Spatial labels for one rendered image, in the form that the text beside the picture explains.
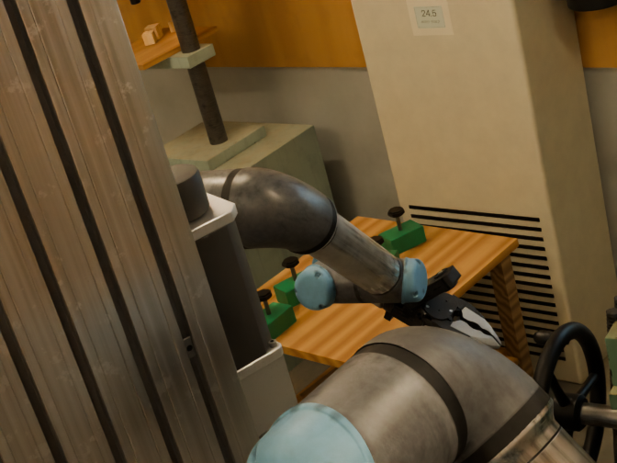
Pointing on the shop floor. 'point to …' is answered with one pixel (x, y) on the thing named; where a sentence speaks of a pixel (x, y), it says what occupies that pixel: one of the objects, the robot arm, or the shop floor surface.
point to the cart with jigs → (333, 320)
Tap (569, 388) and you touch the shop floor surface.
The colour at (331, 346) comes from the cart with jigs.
